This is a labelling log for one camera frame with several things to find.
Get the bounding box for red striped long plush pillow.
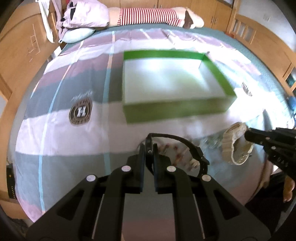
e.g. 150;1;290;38
108;7;204;29

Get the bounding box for wooden headboard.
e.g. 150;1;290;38
1;1;59;219

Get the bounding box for light blue pillow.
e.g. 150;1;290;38
59;28;95;44

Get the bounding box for striped plaid bed sheet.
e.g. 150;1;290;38
14;26;294;240

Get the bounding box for pink jacket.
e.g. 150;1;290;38
53;1;109;40

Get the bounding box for person's right hand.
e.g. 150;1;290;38
283;176;295;202

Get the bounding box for black wrist watch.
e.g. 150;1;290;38
144;133;210;176

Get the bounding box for green cardboard box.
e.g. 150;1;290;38
122;50;237;123

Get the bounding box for white cloth on headboard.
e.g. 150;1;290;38
35;0;54;43

